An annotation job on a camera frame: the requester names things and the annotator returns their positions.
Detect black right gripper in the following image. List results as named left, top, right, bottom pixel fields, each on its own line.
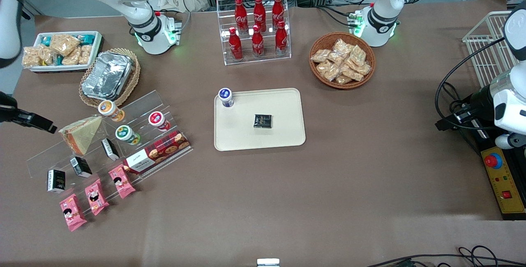
left=0, top=92, right=58, bottom=134

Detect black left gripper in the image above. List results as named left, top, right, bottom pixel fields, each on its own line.
left=435, top=85, right=495, bottom=131

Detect triangle sandwich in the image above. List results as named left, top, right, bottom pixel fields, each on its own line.
left=58, top=116, right=103, bottom=156

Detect beige plastic serving tray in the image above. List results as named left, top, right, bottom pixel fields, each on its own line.
left=214, top=88, right=307, bottom=152

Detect white rectangular plastic bin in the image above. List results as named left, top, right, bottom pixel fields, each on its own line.
left=25, top=31, right=103, bottom=74

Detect black small carton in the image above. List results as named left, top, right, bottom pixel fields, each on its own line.
left=46, top=170, right=66, bottom=193
left=70, top=157, right=92, bottom=178

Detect orange lid yogurt cup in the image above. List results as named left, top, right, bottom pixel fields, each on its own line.
left=98, top=100, right=125, bottom=122

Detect silver foil container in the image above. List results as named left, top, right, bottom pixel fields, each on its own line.
left=81, top=52, right=133, bottom=100

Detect yellow emergency stop box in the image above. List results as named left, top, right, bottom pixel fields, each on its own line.
left=480, top=146, right=526, bottom=221

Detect green lid yogurt cup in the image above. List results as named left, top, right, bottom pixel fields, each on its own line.
left=115, top=125, right=141, bottom=145

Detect pink snack packet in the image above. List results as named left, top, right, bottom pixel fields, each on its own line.
left=85, top=178, right=110, bottom=216
left=59, top=193, right=88, bottom=232
left=108, top=164, right=136, bottom=199

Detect clear acrylic stepped display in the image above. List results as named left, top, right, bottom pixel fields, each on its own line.
left=26, top=90, right=194, bottom=196

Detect flat tan wicker basket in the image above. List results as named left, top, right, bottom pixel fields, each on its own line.
left=78, top=48, right=141, bottom=108

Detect red lid yogurt cup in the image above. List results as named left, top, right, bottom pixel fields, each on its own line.
left=148, top=111, right=171, bottom=132

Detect red tartan cookie box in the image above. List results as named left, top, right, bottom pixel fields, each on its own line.
left=123, top=131, right=191, bottom=174

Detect round brown wicker basket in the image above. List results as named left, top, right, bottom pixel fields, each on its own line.
left=309, top=32, right=376, bottom=90

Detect blue lid yogurt cup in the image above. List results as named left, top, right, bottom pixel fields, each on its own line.
left=218, top=87, right=235, bottom=108

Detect red cola bottle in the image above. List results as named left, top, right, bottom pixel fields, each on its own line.
left=234, top=0, right=249, bottom=34
left=272, top=0, right=285, bottom=30
left=251, top=25, right=265, bottom=58
left=228, top=27, right=243, bottom=61
left=253, top=0, right=267, bottom=32
left=275, top=21, right=288, bottom=56

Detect clear acrylic bottle rack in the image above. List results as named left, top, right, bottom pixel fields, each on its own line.
left=217, top=0, right=292, bottom=66

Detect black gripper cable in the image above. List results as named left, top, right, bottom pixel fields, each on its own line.
left=435, top=37, right=507, bottom=132

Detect white wire basket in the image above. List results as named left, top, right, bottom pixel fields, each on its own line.
left=462, top=11, right=519, bottom=89

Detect black floor cables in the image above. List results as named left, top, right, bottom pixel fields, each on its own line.
left=366, top=246, right=526, bottom=267

